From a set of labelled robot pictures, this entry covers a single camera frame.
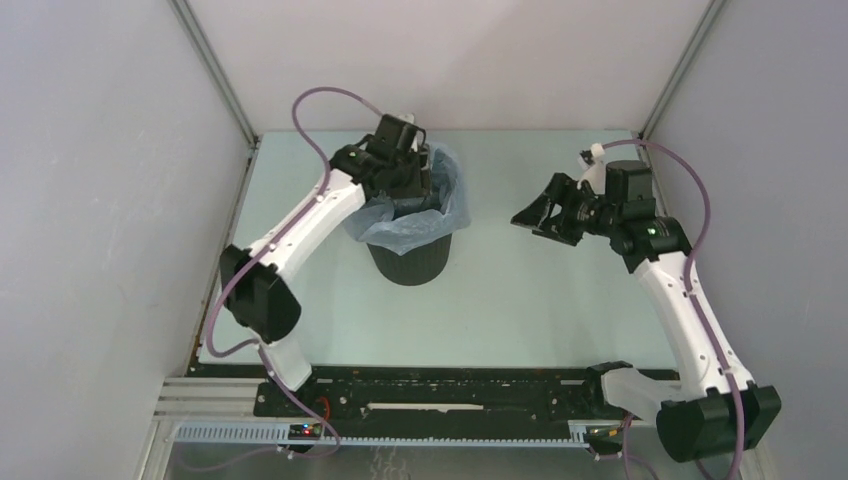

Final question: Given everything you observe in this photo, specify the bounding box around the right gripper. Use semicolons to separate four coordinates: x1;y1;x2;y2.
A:
512;172;621;247

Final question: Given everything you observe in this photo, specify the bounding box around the blue plastic trash bag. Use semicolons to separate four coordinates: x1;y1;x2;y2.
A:
342;142;471;256

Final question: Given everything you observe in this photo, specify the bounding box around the black trash bin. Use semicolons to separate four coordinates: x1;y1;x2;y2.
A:
367;234;452;286

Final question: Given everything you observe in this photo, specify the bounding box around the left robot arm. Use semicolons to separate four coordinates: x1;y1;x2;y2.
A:
219;114;429;417

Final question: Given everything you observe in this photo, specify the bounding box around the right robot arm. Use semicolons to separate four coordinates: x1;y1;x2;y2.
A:
510;160;782;463

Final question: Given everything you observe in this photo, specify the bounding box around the small circuit board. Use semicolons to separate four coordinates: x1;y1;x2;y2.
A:
287;423;323;440

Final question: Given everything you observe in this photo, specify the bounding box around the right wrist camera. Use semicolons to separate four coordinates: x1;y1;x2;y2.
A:
577;143;606;195

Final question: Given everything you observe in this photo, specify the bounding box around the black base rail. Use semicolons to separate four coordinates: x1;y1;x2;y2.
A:
188;362;684;444

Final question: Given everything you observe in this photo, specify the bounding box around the left corner frame post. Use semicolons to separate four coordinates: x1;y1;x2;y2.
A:
168;0;258;146

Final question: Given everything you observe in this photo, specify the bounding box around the corner frame post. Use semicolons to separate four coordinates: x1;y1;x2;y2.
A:
639;0;728;140
168;0;258;146

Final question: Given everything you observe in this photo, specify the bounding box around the right corner frame post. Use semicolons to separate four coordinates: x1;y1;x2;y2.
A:
639;0;728;140

